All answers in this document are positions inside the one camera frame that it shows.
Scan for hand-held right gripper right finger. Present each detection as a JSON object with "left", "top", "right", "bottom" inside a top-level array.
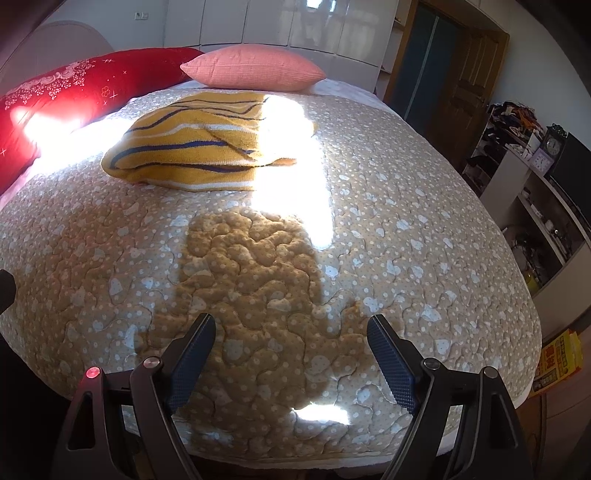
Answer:
[{"left": 367, "top": 315, "right": 536, "bottom": 480}]

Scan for yellow striped knit sweater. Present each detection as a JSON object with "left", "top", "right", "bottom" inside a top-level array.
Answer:
[{"left": 102, "top": 91, "right": 319, "bottom": 192}]

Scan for white padded headboard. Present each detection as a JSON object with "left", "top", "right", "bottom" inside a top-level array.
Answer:
[{"left": 0, "top": 21, "right": 116, "bottom": 95}]

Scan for beige dotted quilted bed pad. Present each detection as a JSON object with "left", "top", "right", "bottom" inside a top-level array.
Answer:
[{"left": 0, "top": 78, "right": 544, "bottom": 468}]

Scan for white glossy wardrobe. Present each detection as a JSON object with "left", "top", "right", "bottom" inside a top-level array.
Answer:
[{"left": 165, "top": 0, "right": 400, "bottom": 91}]

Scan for yellow printed carton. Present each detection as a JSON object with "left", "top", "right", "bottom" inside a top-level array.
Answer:
[{"left": 527, "top": 329, "right": 585, "bottom": 398}]

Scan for red floral pillow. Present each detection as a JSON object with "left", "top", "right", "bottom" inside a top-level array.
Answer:
[{"left": 0, "top": 47, "right": 205, "bottom": 195}]

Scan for pile of clutter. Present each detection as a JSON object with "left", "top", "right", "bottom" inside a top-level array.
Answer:
[{"left": 487, "top": 102, "right": 549, "bottom": 145}]

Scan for white shelf unit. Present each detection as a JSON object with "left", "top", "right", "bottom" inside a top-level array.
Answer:
[{"left": 462, "top": 104, "right": 591, "bottom": 344}]

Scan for pink ribbed pillow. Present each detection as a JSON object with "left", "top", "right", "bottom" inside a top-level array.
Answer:
[{"left": 180, "top": 45, "right": 326, "bottom": 92}]

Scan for black television screen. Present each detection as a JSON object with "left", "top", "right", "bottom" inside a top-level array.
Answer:
[{"left": 549, "top": 132, "right": 591, "bottom": 220}]

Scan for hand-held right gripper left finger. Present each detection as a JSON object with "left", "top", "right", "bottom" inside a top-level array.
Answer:
[{"left": 55, "top": 313, "right": 218, "bottom": 480}]

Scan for dark ornate desk clock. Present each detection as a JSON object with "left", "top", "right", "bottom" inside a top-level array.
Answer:
[{"left": 543, "top": 124, "right": 568, "bottom": 161}]

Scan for wooden door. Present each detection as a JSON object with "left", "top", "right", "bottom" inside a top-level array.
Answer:
[{"left": 383, "top": 0, "right": 511, "bottom": 172}]

